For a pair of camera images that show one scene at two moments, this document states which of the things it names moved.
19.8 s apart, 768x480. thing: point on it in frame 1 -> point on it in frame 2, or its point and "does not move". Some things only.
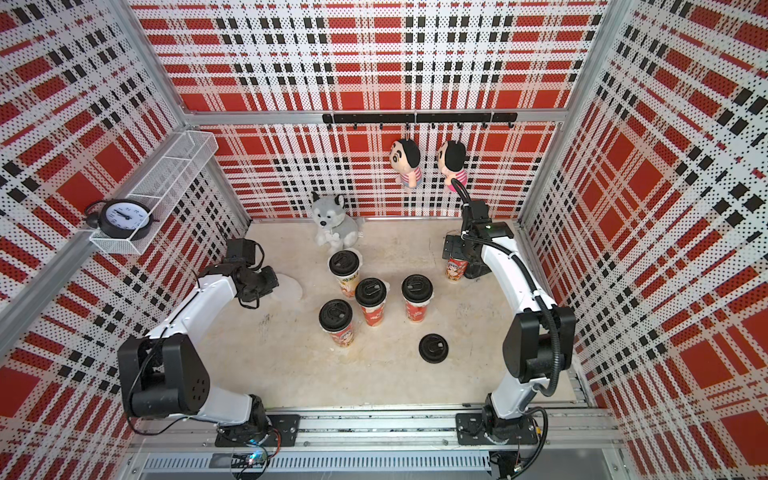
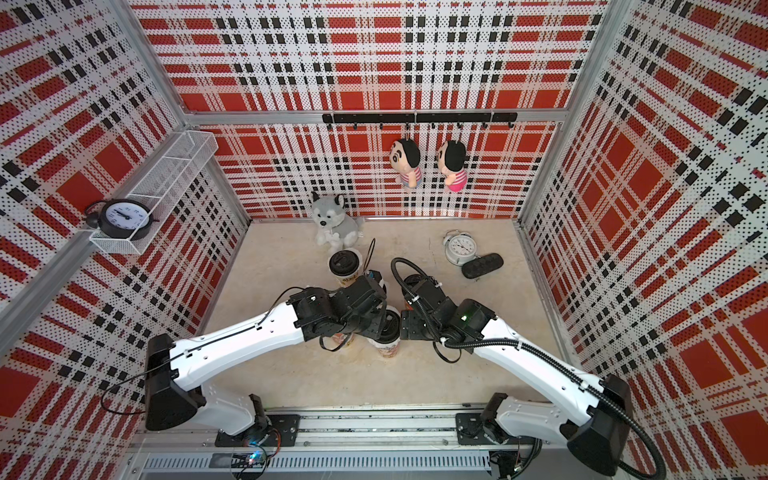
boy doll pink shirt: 451,159 does not move
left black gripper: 272,282 -> 377,324
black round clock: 121,219 does not move
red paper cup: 456,269 -> 388,350
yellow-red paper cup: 348,283 does not move
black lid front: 433,348 -> 391,328
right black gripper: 456,249 -> 409,325
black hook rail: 422,117 does not move
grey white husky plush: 335,228 does not move
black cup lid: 343,262 does not move
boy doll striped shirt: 405,159 does not move
